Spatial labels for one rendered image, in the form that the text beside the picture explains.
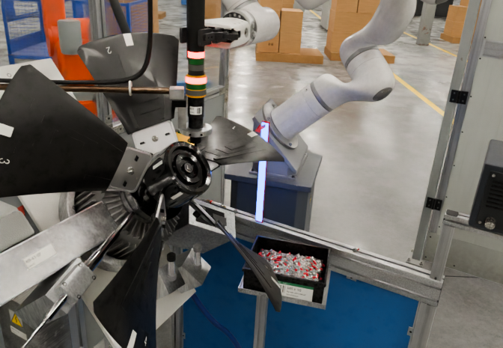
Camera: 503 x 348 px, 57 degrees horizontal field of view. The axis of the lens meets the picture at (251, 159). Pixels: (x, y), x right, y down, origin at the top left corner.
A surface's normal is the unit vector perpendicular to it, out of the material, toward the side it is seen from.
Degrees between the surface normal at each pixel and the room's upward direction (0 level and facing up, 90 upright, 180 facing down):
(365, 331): 90
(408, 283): 90
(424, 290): 90
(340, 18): 90
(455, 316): 0
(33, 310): 102
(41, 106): 74
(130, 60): 49
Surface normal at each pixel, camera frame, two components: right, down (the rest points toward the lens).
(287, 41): 0.02, 0.39
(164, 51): 0.29, -0.44
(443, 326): 0.05, -0.92
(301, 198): 0.50, 0.36
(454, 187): -0.48, 0.32
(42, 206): 0.70, -0.41
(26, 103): 0.63, 0.04
